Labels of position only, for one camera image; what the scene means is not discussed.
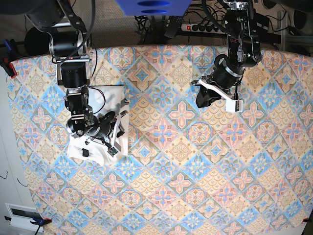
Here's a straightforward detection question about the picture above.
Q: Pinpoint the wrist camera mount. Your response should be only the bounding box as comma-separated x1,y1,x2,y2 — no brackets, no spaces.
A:
102,110,128,157
191,76,243,113

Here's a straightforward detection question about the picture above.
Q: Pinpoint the red black clamp upper left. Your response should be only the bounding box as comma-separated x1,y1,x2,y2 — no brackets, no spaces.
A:
0,39,17,78

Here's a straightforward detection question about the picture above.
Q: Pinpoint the patterned tablecloth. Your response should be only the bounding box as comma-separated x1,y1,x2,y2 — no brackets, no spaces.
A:
6,46,313,235

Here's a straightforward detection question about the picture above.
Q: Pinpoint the blue clamp lower left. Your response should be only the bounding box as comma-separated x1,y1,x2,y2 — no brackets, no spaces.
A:
4,216,52,227

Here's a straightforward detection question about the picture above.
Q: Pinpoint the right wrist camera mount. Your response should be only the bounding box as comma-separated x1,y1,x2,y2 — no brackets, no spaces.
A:
102,110,128,157

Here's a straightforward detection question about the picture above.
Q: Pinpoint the white power strip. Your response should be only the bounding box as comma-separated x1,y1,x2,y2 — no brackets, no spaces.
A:
181,23,219,33

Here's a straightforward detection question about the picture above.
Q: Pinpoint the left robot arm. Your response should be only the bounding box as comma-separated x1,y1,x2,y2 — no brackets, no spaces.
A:
192,0,262,113

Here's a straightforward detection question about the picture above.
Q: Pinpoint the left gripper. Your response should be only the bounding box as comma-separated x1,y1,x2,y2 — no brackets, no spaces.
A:
196,55,245,108

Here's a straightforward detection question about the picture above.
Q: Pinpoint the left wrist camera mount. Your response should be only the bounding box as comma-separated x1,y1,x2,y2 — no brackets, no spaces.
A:
191,76,243,113

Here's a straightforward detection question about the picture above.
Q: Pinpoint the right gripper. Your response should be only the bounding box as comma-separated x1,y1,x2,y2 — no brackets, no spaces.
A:
87,111,125,144

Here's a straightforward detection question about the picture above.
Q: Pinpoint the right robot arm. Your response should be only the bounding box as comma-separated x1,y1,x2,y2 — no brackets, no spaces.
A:
25,0,124,148

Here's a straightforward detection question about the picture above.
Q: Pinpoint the white printed T-shirt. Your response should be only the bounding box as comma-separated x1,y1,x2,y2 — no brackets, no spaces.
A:
67,86,130,166

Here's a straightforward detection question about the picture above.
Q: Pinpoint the blue plastic box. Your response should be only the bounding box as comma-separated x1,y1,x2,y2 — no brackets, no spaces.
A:
116,0,192,16

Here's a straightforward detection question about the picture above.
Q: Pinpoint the white wall outlet plate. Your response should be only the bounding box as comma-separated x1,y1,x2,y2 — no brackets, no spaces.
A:
4,203,43,234

